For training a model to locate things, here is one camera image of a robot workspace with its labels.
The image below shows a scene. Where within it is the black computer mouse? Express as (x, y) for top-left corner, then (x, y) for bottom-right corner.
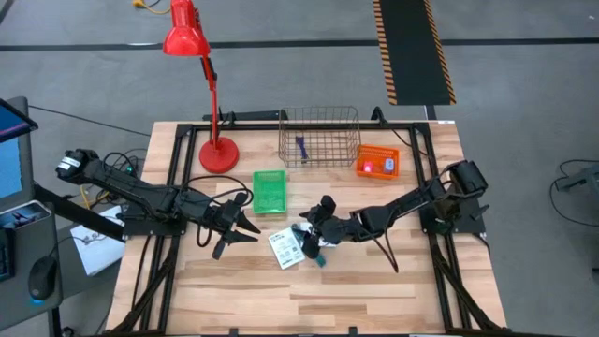
(27, 255), (59, 301)

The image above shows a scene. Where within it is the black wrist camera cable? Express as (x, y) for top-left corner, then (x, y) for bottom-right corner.
(373, 227), (401, 274)
(179, 173), (255, 248)

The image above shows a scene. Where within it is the black yellow striped floor mat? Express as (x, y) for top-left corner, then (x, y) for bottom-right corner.
(372, 0), (458, 107)

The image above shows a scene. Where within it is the white paper booklet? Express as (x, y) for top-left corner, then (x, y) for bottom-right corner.
(69, 205), (127, 277)

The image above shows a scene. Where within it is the black aluminium frame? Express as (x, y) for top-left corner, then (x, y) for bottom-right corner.
(105, 108), (509, 337)

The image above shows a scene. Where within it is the dark blue pen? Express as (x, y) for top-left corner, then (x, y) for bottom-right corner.
(294, 135), (311, 165)

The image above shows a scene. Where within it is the black floor cable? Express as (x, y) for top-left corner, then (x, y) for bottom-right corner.
(548, 158), (599, 229)

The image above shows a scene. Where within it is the black diagonal bar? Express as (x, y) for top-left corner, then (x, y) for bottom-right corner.
(32, 182), (125, 242)

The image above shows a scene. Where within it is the red desk lamp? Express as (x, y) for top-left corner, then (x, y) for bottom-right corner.
(162, 0), (241, 175)

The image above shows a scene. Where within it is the white card with QR code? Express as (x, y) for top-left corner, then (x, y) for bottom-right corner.
(267, 227), (307, 271)

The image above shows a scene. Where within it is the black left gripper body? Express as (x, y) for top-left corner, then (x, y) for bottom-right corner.
(208, 200), (244, 238)

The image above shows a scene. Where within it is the metal wire basket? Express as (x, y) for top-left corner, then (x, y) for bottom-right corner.
(278, 105), (362, 169)

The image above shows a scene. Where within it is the black power strip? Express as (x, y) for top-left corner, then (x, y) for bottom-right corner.
(118, 158), (140, 178)

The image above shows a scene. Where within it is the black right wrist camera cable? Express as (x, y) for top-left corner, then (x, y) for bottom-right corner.
(373, 227), (401, 274)

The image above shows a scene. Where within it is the grey box with tools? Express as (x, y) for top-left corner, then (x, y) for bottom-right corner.
(0, 199), (52, 231)

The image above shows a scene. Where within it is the yellow extension cord plug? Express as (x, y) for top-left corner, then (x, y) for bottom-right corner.
(131, 0), (172, 16)

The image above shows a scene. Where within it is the green plastic bin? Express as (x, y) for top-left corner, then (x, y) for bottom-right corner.
(252, 169), (288, 216)

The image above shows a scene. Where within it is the black left wrist camera cable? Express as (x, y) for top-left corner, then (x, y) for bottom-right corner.
(179, 173), (255, 248)

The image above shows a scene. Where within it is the yellow floor cable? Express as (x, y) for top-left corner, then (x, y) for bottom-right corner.
(79, 183), (103, 211)

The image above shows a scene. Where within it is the grey floor stand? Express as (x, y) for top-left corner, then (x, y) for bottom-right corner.
(555, 162), (599, 194)

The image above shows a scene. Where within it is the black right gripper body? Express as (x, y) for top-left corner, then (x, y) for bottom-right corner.
(322, 212), (364, 244)

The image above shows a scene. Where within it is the teal pen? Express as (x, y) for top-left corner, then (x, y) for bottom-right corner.
(291, 224), (328, 270)

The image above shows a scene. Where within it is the orange plastic bin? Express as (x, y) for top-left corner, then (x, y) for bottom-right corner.
(356, 143), (402, 182)

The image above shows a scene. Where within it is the computer monitor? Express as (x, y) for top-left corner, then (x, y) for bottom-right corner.
(0, 96), (39, 212)

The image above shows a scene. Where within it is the black keyboard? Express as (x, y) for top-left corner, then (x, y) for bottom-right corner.
(0, 227), (16, 283)

